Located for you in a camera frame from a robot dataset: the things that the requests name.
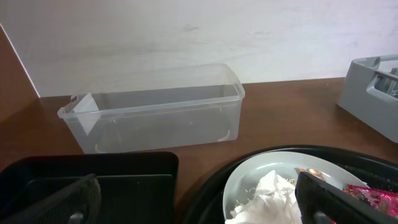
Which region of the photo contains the black rectangular tray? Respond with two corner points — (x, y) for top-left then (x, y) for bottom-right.
(1, 152), (178, 223)

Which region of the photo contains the grey plate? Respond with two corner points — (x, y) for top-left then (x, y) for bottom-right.
(223, 151), (368, 219)

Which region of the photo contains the clear plastic bin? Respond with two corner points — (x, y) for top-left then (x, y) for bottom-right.
(57, 64), (245, 154)

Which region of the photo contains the grey dishwasher rack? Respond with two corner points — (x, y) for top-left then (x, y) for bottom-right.
(337, 55), (397, 143)

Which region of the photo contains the round black tray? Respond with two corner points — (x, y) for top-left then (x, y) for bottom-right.
(182, 145), (397, 224)

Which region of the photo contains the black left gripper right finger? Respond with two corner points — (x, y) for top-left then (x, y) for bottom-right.
(295, 172), (397, 224)

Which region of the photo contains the white napkin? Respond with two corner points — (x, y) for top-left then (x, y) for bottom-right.
(225, 170), (302, 224)

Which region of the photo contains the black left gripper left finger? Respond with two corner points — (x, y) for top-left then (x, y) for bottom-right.
(1, 174), (101, 224)

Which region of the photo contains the red snack wrapper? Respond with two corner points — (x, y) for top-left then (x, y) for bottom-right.
(343, 184), (397, 218)

